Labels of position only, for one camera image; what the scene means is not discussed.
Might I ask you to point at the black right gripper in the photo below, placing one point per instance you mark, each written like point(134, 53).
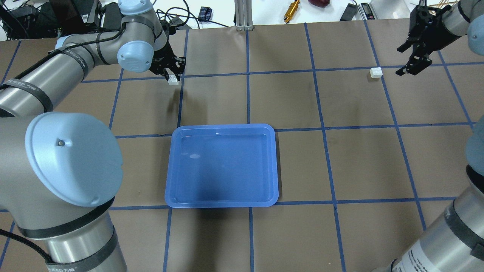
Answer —
point(432, 29)

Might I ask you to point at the aluminium frame post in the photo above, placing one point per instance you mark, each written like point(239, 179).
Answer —
point(243, 15)

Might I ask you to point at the white block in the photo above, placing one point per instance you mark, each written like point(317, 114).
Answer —
point(376, 72)
point(173, 81)

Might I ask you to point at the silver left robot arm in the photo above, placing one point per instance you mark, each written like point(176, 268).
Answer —
point(60, 172)

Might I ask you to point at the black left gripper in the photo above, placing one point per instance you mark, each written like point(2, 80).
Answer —
point(163, 56)

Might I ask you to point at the brass cylinder tool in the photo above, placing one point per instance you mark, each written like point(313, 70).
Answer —
point(290, 12)

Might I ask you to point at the blue plastic tray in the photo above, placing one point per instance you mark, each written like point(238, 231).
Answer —
point(222, 166)

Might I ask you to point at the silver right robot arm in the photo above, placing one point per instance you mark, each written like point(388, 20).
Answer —
point(454, 240)

